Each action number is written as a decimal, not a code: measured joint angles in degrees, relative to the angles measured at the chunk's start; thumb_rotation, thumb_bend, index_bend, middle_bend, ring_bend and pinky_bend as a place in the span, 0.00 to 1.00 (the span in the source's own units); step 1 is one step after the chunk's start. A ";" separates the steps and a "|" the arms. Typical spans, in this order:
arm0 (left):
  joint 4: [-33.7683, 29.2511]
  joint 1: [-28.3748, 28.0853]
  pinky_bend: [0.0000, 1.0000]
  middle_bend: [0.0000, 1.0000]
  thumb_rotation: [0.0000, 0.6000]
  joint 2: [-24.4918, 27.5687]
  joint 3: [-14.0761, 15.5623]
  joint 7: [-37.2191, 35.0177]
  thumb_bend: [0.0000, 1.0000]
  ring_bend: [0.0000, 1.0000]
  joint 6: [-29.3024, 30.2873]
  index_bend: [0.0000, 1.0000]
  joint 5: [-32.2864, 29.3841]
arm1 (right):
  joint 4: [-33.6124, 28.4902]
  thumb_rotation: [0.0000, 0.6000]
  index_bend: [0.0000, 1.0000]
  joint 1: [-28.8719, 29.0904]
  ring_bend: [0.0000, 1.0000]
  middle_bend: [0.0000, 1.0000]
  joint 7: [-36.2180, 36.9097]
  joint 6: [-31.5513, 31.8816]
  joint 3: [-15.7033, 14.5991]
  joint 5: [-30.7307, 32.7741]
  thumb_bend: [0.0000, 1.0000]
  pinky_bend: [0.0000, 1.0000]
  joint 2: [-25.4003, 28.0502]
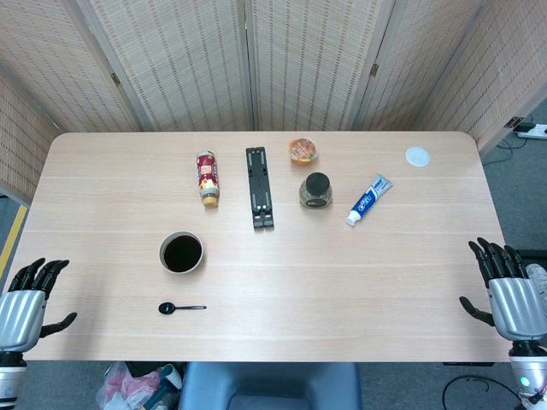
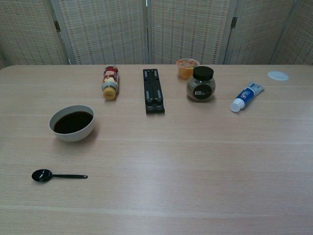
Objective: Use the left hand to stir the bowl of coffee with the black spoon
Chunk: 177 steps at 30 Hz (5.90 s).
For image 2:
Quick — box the black plastic spoon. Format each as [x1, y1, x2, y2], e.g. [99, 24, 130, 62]
[31, 168, 88, 183]

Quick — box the white bowl with dark inside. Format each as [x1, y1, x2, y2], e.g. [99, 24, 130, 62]
[49, 105, 95, 142]

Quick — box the black folding stand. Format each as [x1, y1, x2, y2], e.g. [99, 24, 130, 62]
[142, 69, 165, 116]

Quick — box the glass jar with black lid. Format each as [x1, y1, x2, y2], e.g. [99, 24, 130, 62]
[187, 66, 216, 101]

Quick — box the orange jelly cup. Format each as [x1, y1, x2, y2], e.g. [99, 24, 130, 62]
[176, 58, 201, 80]

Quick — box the drink bottle with yellow cap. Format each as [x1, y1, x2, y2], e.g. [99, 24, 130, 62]
[101, 65, 120, 101]

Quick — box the blue white toothpaste tube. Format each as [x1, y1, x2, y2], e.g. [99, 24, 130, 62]
[230, 82, 265, 113]

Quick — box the woven folding screen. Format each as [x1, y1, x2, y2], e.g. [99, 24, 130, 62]
[0, 0, 313, 71]

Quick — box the white round table grommet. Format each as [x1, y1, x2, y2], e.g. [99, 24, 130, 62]
[267, 70, 290, 82]

